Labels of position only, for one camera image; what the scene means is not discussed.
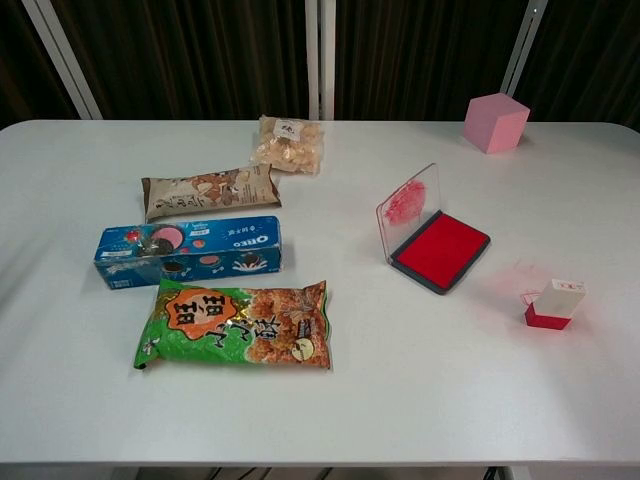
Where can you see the white slanted frame post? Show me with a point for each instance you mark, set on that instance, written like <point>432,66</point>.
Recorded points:
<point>522,47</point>
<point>62,60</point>

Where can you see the blue Oreo cookie box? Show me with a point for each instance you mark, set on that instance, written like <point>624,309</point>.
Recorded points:
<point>190,252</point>

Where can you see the clear bag of pale snacks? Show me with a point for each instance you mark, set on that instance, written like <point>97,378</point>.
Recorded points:
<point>287,147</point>

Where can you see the brown beige snack pack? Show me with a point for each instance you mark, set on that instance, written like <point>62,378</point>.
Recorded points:
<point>210,195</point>

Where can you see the dark brown curtain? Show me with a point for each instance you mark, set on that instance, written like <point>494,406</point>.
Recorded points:
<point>200,55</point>

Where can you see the red ink pad clear lid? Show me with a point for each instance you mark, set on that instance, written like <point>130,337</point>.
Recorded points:
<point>440,250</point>

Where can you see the green orange rice cracker bag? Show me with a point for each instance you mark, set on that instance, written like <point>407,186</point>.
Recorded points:
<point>235,325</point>

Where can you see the white upright frame post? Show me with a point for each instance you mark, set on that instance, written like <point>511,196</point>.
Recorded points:
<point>320,55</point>

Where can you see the red white stamp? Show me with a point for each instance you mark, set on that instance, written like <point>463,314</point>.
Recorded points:
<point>559,301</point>

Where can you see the pink foam cube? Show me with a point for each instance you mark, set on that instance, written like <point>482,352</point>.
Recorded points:
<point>492,122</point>

